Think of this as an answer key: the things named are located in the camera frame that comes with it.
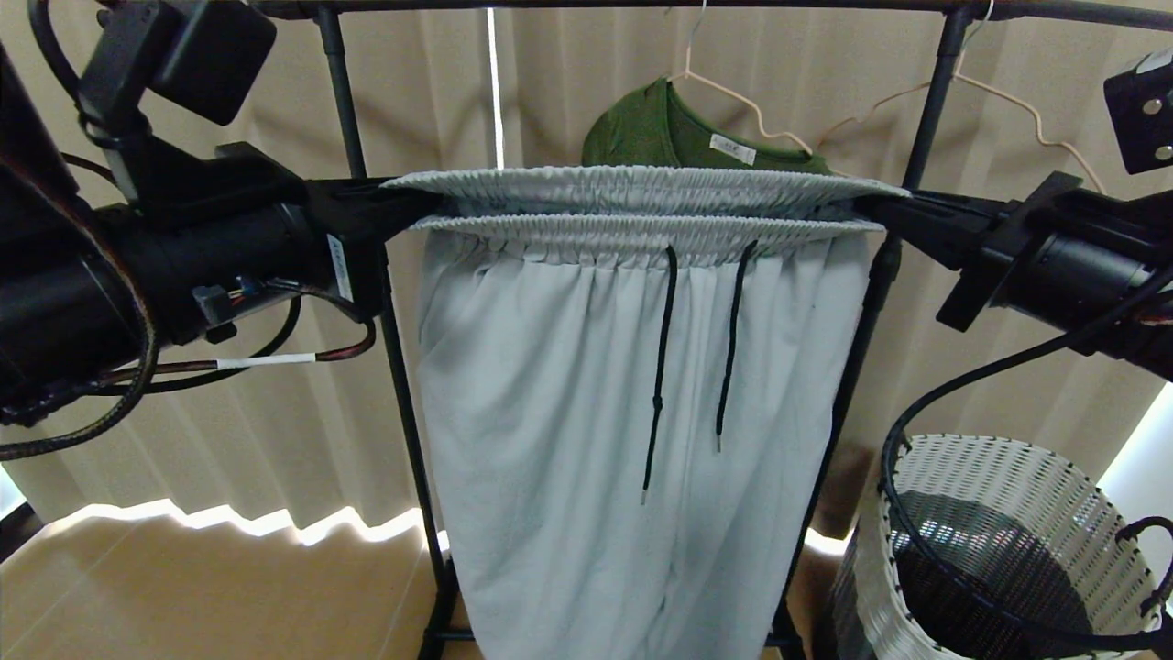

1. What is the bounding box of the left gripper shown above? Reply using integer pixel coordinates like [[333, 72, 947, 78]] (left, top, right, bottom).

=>
[[0, 181, 390, 395]]

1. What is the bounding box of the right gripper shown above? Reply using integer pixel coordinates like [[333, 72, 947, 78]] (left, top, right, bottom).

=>
[[937, 171, 1173, 333]]

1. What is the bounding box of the pale grey garment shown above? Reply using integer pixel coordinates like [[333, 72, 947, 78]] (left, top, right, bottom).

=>
[[380, 165, 913, 660]]

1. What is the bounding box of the green printed shirt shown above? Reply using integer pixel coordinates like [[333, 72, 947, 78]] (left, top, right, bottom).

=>
[[582, 78, 835, 175]]

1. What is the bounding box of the white laundry basket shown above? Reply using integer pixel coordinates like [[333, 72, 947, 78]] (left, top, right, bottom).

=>
[[829, 433, 1173, 660]]

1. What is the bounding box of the black clothes rack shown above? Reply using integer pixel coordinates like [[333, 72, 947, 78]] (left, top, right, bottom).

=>
[[247, 0, 1173, 660]]

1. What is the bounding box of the beige curtain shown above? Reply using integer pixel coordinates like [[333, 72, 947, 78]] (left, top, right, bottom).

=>
[[0, 0, 1173, 551]]

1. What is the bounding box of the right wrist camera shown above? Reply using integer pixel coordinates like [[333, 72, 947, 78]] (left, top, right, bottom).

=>
[[1102, 48, 1173, 177]]

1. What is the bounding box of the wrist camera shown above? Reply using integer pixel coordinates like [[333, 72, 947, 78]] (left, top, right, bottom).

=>
[[78, 0, 278, 226], [1102, 48, 1173, 177]]

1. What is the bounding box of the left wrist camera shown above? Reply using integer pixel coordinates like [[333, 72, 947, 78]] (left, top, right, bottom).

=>
[[78, 0, 278, 226]]

